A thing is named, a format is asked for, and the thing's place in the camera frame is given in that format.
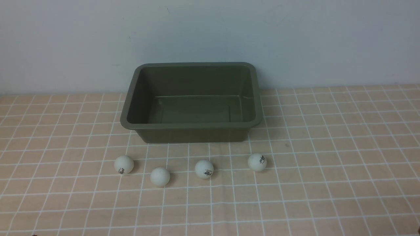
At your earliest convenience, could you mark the white ping-pong ball with logo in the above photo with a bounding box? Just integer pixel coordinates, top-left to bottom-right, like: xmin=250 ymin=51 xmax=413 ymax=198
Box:
xmin=195 ymin=160 xmax=214 ymax=179

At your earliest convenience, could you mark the beige checkered tablecloth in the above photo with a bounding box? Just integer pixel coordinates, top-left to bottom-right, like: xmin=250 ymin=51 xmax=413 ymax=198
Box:
xmin=0 ymin=85 xmax=420 ymax=236

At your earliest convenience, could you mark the olive green plastic bin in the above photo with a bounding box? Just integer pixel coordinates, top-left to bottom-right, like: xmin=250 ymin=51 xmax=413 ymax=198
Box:
xmin=120 ymin=62 xmax=263 ymax=144

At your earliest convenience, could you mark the plain white ping-pong ball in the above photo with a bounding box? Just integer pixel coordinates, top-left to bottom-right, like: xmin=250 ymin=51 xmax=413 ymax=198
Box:
xmin=150 ymin=167 xmax=170 ymax=187

